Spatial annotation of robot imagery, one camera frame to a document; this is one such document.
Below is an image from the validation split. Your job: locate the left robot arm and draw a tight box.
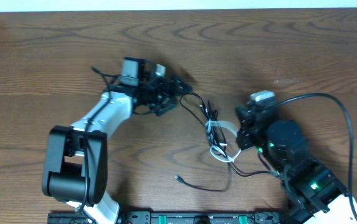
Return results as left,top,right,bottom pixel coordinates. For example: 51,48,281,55
42,57,193,223

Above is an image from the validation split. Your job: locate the black left camera cable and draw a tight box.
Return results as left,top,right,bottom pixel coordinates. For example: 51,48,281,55
75,65,120,215

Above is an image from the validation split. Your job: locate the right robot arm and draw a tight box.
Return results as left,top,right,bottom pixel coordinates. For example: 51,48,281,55
236,96,357,223

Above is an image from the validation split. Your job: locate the black right camera cable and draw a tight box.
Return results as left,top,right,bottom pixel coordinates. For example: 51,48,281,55
271,92,357,224

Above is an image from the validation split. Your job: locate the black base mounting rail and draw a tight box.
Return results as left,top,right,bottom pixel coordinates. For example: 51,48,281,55
47,211,287,224

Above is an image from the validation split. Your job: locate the black camera cable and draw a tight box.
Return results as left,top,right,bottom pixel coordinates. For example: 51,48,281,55
271,92,357,224
75,65,120,215

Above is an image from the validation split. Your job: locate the black USB cable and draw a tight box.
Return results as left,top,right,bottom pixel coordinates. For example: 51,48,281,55
173,91,274,193

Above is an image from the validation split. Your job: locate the white USB cable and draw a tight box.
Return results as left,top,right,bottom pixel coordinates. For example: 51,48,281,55
204,119,243,164

